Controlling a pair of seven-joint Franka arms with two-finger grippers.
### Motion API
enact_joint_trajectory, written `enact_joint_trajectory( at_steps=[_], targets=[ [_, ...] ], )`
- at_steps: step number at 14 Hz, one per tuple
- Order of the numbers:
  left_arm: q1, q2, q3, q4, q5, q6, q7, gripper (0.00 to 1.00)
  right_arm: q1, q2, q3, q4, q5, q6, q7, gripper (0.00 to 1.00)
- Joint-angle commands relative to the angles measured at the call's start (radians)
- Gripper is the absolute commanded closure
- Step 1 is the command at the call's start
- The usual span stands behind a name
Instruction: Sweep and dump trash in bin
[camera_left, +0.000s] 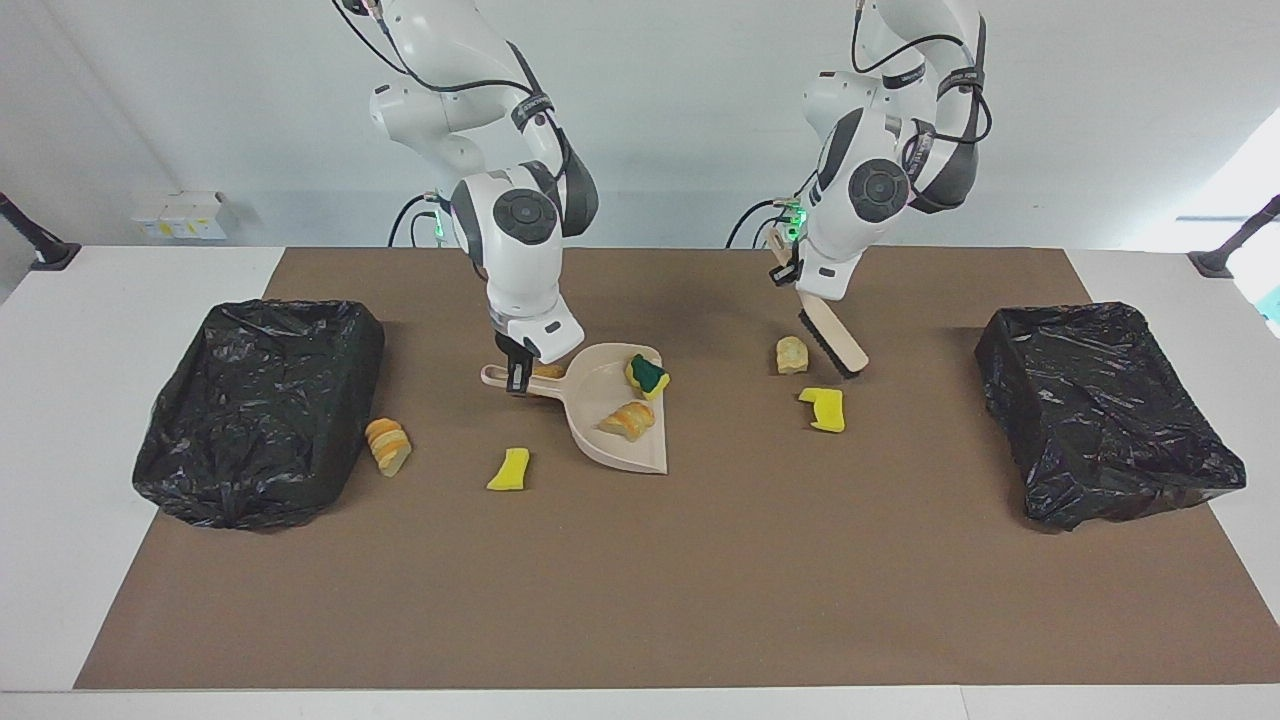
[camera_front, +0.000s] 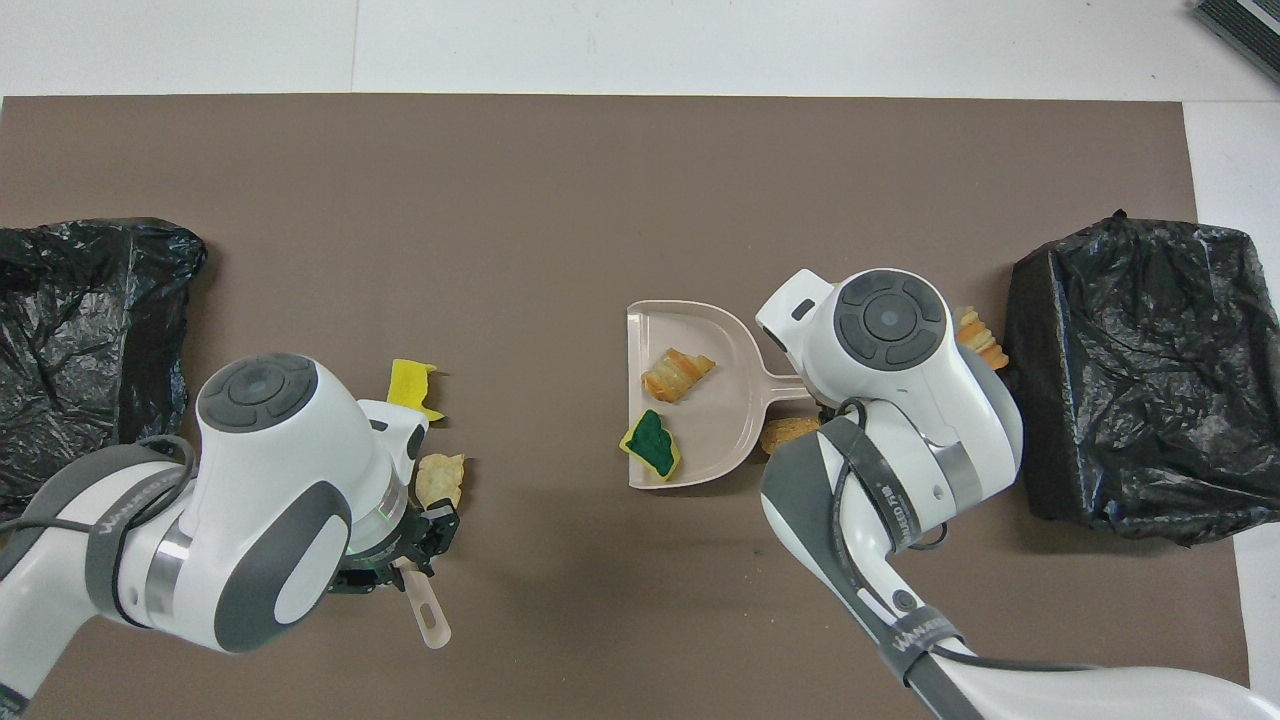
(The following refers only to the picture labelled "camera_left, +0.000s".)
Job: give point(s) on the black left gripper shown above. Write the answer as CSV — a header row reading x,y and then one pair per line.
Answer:
x,y
784,275

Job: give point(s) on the beige plastic dustpan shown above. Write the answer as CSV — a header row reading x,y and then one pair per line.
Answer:
x,y
590,395

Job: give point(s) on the orange striped bread piece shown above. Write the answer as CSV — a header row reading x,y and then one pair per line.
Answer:
x,y
388,447
630,420

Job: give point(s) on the black bag lined bin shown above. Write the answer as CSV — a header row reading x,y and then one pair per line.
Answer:
x,y
250,420
1100,420

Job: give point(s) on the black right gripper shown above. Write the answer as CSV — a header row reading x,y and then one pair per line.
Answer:
x,y
515,352

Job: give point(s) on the brown peanut shaped piece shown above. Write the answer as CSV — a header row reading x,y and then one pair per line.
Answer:
x,y
550,371

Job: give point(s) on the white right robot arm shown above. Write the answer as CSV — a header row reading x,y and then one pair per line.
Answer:
x,y
520,270

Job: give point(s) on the notched yellow sponge piece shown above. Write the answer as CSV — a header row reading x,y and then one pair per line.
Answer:
x,y
825,412

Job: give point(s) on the pale crumbly cracker piece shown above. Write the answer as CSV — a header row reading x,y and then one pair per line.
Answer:
x,y
791,356

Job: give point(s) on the white wall socket box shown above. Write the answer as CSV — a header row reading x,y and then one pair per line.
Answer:
x,y
185,215

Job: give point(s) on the pale teal object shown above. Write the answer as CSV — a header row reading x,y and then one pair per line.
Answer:
x,y
1272,305

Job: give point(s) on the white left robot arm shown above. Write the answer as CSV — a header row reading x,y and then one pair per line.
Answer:
x,y
835,240

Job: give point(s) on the brown table mat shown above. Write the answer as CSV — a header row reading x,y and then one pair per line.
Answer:
x,y
640,620

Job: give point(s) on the green and yellow sponge piece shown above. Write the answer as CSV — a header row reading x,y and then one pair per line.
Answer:
x,y
650,378

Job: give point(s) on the beige brush with black bristles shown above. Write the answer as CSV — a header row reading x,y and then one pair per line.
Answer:
x,y
840,345

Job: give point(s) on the black clamp stand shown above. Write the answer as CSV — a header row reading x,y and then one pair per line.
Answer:
x,y
1215,262
50,255

